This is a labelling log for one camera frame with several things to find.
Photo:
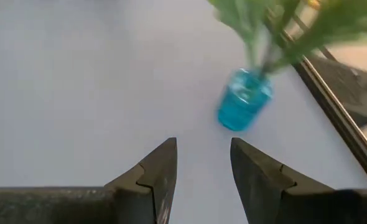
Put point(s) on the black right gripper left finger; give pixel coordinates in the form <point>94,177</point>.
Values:
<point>77,205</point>

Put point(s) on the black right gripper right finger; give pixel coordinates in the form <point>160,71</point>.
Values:
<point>280,202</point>

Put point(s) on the blue glass vase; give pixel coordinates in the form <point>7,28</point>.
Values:
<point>242,105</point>

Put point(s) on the black aluminium table frame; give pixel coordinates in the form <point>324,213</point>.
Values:
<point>342,121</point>

